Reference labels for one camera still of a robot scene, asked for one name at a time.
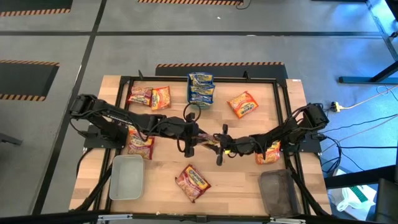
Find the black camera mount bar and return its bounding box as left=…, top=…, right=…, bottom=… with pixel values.
left=0, top=210, right=398, bottom=224

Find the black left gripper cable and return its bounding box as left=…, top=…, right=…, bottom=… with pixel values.
left=182, top=102, right=201, bottom=123

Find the beige extension cable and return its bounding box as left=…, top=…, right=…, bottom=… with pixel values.
left=340, top=91, right=398, bottom=110

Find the black desk leg frame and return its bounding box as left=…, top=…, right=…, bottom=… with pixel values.
left=338, top=0, right=398, bottom=85

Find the orange Maruchan chicken ramen packet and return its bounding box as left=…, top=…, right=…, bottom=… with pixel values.
left=226, top=90, right=259, bottom=119
left=254, top=139, right=282, bottom=166
left=150, top=85, right=172, bottom=111

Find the dark translucent plastic bin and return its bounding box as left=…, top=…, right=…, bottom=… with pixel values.
left=257, top=169, right=302, bottom=218

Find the white plastic bag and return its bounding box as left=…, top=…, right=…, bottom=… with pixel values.
left=335, top=183, right=376, bottom=213

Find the black floor cable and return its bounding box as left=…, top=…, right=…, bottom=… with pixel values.
left=235, top=0, right=253, bottom=10
left=322, top=135, right=398, bottom=175
left=323, top=113, right=398, bottom=134

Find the black desk beam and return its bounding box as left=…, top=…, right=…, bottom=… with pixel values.
left=324, top=164, right=398, bottom=190

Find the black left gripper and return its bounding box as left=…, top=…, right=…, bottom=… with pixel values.
left=163, top=112, right=218, bottom=158

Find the black furniture foot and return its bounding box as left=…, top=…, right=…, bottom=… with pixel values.
left=0, top=133, right=23, bottom=146

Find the black aluminium table frame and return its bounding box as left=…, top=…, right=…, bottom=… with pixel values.
left=73, top=70, right=332, bottom=217

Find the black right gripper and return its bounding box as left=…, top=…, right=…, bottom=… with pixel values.
left=203, top=123, right=259, bottom=166

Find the teal plastic bin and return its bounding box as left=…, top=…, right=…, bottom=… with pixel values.
left=186, top=73, right=216, bottom=110

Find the black chair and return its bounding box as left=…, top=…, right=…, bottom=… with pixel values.
left=374, top=177, right=398, bottom=224

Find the black hazard-striped floor mat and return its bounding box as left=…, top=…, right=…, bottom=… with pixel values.
left=0, top=0, right=73, bottom=17
left=0, top=59, right=60, bottom=102
left=154, top=61, right=289, bottom=80
left=137, top=0, right=244, bottom=6

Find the white floor cable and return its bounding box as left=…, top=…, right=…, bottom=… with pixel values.
left=375, top=84, right=398, bottom=105

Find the light grey plastic bin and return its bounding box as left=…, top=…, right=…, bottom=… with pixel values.
left=108, top=154, right=146, bottom=201

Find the blue Maruchan soy ramen packet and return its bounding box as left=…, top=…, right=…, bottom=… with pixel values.
left=189, top=83, right=216, bottom=96
left=188, top=72, right=215, bottom=87
left=188, top=92, right=214, bottom=106

